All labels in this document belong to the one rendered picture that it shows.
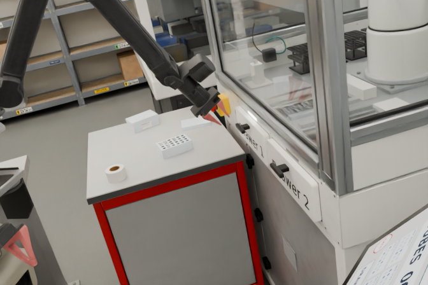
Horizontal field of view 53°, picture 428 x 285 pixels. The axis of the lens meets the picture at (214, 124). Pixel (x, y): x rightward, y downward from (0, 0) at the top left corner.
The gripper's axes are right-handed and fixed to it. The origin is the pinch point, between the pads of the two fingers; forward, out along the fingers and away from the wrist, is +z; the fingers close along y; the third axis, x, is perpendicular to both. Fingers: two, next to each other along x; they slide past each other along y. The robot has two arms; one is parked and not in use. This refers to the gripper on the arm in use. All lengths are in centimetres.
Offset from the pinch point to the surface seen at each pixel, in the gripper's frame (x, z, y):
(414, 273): -92, -12, 5
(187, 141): 28.6, 8.8, -16.5
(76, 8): 375, -42, -32
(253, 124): -1.0, 8.4, 5.4
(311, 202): -41.0, 13.3, 1.1
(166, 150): 27.3, 4.6, -24.2
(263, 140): -10.1, 10.0, 3.8
